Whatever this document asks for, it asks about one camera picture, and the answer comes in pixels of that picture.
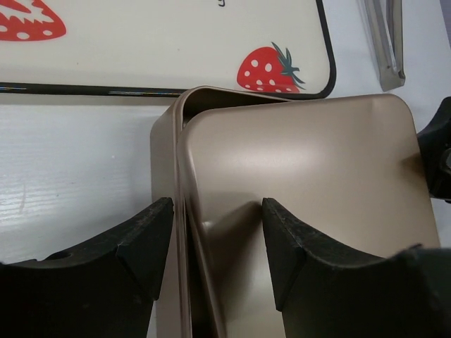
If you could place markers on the strawberry print tray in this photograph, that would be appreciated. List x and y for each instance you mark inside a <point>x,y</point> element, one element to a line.
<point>162,48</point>

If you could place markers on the gold tin lid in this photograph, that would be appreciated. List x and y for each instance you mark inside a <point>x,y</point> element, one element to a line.
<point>349,167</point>

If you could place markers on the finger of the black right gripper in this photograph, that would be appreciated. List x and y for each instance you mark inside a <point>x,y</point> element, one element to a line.
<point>434,144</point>

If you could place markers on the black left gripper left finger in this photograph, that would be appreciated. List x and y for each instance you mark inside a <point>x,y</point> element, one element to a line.
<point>103,287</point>

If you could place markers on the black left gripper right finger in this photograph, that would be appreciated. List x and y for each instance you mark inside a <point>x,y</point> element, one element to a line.
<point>324,288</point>

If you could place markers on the metal tongs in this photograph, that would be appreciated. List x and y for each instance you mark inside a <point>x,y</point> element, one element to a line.
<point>386,28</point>

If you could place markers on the gold square tin box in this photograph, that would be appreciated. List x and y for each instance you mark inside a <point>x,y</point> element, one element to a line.
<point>174,314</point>

